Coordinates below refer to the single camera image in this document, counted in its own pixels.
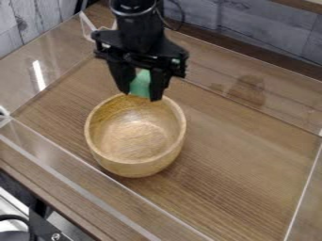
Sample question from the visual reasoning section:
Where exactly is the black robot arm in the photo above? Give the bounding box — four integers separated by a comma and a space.
91, 0, 188, 102

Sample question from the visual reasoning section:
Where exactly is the black cable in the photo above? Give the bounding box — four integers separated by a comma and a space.
0, 215, 35, 241

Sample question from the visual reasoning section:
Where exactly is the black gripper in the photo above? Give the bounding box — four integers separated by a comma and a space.
91, 8, 188, 102

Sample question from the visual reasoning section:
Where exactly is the wooden bowl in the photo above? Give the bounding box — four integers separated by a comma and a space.
84, 94, 187, 178

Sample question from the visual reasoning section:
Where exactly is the black metal table bracket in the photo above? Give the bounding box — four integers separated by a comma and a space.
29, 200, 63, 241

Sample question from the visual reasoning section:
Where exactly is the clear acrylic corner bracket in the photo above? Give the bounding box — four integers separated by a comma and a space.
79, 11, 118, 42

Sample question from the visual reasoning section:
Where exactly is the green rectangular block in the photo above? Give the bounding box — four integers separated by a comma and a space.
130, 70, 151, 98

